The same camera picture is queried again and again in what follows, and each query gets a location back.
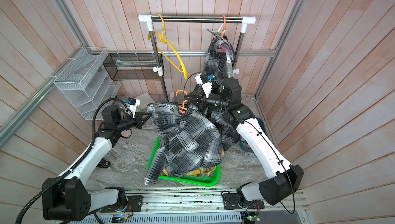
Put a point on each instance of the yellow plaid shirt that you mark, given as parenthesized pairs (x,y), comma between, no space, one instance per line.
(201,172)

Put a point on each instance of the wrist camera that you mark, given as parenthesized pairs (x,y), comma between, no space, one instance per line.
(133,105)
(206,82)

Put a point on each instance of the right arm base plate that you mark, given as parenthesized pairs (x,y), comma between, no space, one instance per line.
(233,201)

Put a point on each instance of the orange hanger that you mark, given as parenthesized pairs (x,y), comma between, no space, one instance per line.
(222,25)
(181,94)

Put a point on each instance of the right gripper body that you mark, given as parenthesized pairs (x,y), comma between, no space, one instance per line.
(216,102)

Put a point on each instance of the dark teal tray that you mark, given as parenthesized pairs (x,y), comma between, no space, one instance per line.
(243,143)

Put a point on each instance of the white wire shelf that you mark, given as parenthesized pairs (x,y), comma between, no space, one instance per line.
(85,83)

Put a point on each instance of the yellow plastic hanger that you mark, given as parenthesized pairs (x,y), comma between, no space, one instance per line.
(168,46)

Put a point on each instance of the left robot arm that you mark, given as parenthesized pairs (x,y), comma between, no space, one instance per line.
(66,198)

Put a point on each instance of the grey plaid shirt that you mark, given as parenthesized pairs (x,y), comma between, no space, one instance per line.
(216,64)
(187,141)

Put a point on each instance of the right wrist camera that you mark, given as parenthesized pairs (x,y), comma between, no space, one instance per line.
(206,82)

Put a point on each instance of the black mesh shelf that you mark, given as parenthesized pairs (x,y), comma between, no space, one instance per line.
(131,66)

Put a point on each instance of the aluminium front rail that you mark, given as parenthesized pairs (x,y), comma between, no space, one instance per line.
(200,200)

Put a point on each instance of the metal clothes rack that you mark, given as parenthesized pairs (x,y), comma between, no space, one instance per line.
(156,26)

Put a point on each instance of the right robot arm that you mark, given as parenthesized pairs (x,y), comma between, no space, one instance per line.
(283,178)

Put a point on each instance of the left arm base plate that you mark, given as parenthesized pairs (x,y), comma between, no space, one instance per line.
(133,204)

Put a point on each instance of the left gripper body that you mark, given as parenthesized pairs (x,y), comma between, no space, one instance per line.
(136,122)

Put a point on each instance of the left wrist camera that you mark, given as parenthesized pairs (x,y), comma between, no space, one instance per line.
(133,105)

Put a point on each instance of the pink clothespin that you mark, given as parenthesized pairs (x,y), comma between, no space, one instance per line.
(223,49)

